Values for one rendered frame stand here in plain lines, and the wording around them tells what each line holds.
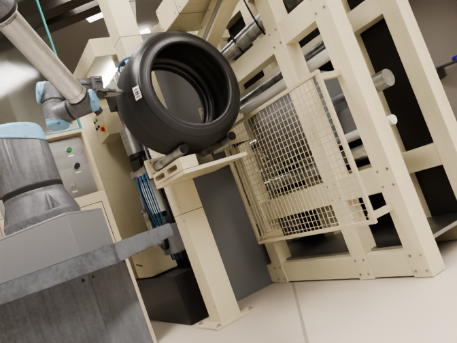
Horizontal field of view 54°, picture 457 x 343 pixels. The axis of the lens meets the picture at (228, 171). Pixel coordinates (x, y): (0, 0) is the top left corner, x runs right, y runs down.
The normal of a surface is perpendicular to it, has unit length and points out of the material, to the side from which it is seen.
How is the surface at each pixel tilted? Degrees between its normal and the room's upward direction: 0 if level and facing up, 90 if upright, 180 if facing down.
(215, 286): 90
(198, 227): 90
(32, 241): 90
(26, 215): 70
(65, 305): 90
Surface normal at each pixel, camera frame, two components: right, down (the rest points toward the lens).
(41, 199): 0.36, -0.55
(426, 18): -0.09, -0.04
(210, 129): 0.55, -0.06
